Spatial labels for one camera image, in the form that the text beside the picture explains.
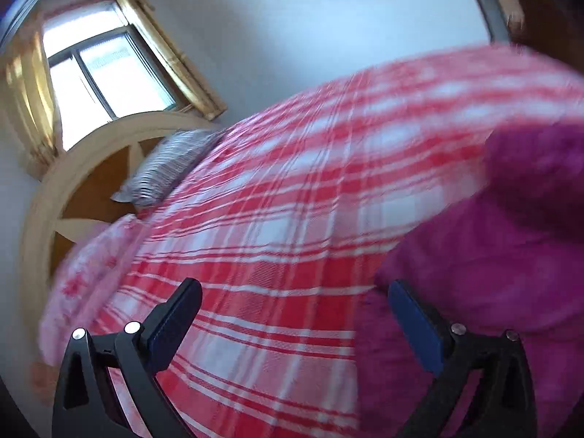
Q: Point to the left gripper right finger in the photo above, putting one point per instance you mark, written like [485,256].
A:
[503,403]

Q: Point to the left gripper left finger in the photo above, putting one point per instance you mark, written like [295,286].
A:
[85,401]

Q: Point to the magenta quilted down jacket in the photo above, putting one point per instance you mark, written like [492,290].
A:
[508,258]

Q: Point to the pink floral folded quilt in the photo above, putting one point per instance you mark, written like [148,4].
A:
[85,281]

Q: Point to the cream and wood headboard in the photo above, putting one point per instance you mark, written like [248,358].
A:
[75,194]

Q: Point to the striped pillow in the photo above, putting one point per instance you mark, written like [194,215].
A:
[166,166]

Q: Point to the red plaid bed sheet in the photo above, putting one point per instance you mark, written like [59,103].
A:
[287,219]

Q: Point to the yellow left curtain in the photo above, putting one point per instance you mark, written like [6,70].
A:
[29,100]

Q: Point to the window with frame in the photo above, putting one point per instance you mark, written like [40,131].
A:
[102,69]

